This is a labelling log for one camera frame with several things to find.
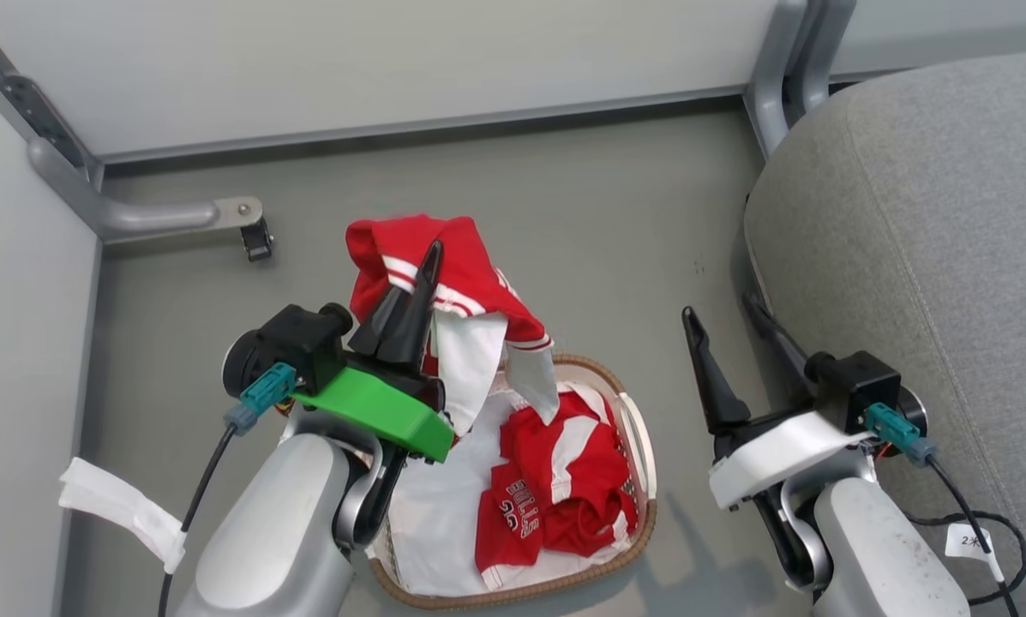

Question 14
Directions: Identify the white basket liner cloth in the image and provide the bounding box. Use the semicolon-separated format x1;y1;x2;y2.
388;386;633;598

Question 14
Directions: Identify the red Bulls jersey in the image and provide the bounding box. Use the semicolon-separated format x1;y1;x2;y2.
476;390;639;575

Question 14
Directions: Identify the teal cable connector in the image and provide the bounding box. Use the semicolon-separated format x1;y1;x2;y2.
225;362;297;434
864;403;938;468

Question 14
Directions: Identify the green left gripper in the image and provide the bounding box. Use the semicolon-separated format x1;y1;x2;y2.
292;241;456;464

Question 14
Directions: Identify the red white striped garment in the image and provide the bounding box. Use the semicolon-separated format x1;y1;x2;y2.
345;214;561;438

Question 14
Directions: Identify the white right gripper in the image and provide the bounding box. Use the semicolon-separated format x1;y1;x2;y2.
682;293;873;512

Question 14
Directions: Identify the grey partition corner frame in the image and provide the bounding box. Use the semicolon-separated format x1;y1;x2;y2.
0;4;104;185

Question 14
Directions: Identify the white brown-rimmed laundry basket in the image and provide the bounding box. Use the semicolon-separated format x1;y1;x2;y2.
367;353;659;611

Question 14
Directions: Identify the white printed cable label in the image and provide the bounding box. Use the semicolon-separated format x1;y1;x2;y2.
945;523;1005;584

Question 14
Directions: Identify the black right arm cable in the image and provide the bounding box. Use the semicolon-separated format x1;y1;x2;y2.
903;454;1026;617

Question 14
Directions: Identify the grey fabric sofa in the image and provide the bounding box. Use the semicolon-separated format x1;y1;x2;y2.
742;50;1026;617

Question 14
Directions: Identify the white tape cable tag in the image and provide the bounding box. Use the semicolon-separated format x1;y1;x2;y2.
58;457;186;573

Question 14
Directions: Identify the teal right cable connector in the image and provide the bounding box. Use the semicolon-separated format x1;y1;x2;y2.
864;403;938;468

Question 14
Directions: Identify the aluminium partition bottom rail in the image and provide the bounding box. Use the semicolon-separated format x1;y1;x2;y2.
101;86;749;164

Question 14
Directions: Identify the grey partition post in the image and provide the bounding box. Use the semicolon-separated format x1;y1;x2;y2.
787;0;856;117
742;0;809;159

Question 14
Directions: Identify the black caster wheel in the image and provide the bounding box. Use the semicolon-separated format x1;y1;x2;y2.
240;219;275;263

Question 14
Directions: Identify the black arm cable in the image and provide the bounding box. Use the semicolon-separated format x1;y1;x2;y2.
903;454;1026;617
159;424;237;617

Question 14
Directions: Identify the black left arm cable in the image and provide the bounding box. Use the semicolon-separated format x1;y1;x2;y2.
159;424;237;617

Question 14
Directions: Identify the grey partition foot bracket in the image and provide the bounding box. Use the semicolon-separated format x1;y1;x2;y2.
28;137;265;245

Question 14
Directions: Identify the teal left cable connector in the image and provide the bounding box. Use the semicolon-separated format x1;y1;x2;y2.
225;362;297;434

